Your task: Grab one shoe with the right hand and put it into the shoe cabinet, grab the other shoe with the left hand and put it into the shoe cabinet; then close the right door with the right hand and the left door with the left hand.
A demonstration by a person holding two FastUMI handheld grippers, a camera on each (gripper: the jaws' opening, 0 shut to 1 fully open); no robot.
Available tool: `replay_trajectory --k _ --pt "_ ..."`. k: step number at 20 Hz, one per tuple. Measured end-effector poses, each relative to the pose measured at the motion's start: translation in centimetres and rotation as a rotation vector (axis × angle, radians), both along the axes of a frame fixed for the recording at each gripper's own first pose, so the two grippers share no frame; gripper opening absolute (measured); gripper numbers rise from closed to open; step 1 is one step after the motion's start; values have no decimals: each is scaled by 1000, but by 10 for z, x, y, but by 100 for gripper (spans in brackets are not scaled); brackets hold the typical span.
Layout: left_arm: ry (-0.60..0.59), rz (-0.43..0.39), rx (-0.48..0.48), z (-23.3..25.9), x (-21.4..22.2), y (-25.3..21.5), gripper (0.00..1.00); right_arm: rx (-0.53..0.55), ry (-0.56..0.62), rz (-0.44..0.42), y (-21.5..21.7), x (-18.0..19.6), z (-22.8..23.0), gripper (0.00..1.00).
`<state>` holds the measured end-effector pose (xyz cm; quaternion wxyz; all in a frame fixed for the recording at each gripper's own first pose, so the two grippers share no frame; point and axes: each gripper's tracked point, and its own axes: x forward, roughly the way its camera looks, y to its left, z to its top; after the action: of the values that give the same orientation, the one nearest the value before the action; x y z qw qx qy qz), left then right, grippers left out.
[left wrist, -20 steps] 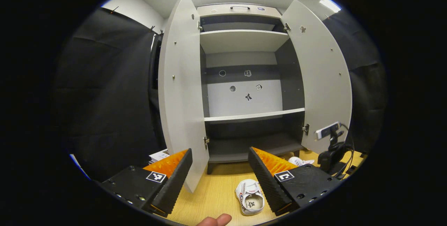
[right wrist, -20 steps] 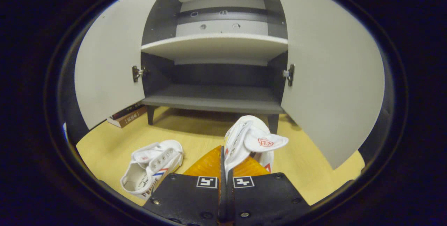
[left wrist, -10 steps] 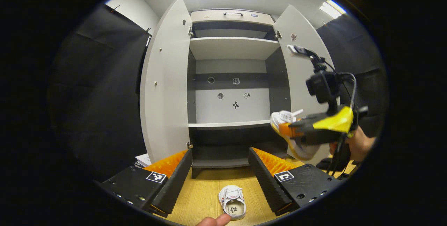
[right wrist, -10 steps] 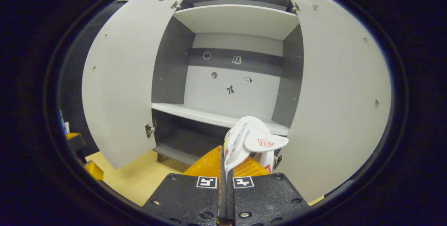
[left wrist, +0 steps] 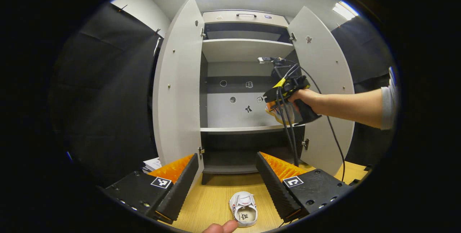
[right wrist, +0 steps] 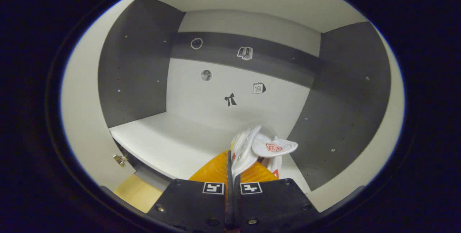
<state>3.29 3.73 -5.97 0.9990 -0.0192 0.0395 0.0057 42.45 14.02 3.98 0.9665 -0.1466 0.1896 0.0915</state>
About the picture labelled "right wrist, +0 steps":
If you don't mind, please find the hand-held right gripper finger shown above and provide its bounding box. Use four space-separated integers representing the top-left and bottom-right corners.
233 161 321 232
147 149 233 232

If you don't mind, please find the white shoe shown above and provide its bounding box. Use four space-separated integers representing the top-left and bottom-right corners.
230 125 299 179

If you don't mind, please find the grey shoe cabinet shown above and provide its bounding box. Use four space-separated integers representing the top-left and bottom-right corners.
61 0 406 214

